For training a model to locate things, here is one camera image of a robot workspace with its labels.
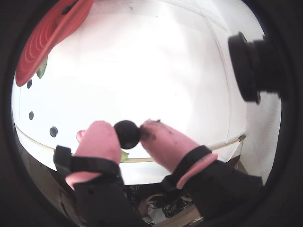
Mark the red collapsible silicone cup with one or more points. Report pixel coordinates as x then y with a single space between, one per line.
47 35

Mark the medium green leaf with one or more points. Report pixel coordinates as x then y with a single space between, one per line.
42 71

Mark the large green leaf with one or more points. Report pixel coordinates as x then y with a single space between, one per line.
124 156

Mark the small dark blueberry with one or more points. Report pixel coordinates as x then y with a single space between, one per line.
29 83

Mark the black camera module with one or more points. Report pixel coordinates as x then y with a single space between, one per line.
248 66

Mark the curved wooden stick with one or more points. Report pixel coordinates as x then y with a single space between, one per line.
139 161

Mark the pink padded gripper finger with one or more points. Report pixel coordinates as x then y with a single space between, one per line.
99 142
170 146

